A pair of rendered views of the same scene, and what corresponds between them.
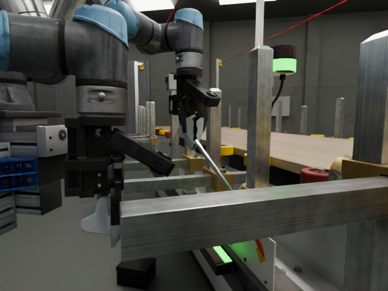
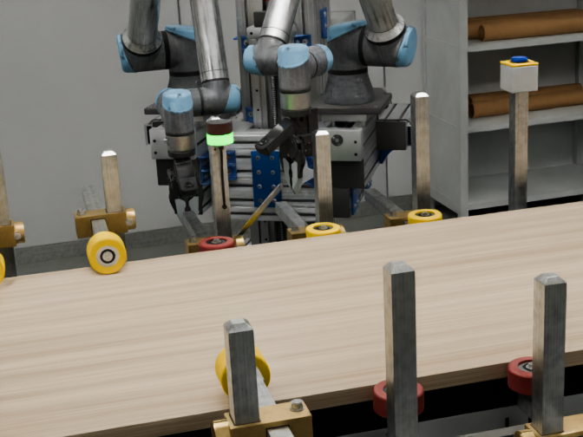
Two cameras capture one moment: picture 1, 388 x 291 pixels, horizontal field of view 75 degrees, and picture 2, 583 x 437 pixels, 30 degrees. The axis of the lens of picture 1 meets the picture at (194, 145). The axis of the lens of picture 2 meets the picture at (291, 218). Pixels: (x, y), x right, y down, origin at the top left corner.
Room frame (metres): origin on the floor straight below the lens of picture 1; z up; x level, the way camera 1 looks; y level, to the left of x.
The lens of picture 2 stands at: (0.86, -2.57, 1.68)
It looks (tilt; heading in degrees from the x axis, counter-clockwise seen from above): 17 degrees down; 94
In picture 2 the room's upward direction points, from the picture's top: 3 degrees counter-clockwise
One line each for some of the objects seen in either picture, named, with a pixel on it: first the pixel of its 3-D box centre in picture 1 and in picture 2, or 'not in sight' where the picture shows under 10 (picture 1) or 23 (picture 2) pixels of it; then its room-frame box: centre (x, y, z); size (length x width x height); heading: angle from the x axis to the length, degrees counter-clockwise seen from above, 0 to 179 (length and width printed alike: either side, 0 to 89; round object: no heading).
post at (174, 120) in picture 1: (174, 136); (518, 178); (1.25, 0.10, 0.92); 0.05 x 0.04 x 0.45; 18
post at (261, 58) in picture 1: (257, 164); (222, 217); (0.52, -0.14, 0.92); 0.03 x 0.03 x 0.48; 18
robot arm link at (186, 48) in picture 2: not in sight; (183, 47); (0.33, 0.70, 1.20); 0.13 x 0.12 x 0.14; 19
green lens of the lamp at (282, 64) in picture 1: (280, 67); (219, 137); (0.54, -0.18, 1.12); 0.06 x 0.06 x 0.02
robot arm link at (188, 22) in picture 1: (187, 34); (294, 68); (0.70, 0.02, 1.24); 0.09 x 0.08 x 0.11; 66
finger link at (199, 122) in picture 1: (193, 132); (304, 176); (0.72, 0.00, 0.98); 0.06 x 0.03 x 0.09; 38
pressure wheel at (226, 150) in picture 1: (223, 158); (425, 235); (1.00, -0.12, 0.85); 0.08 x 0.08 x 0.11
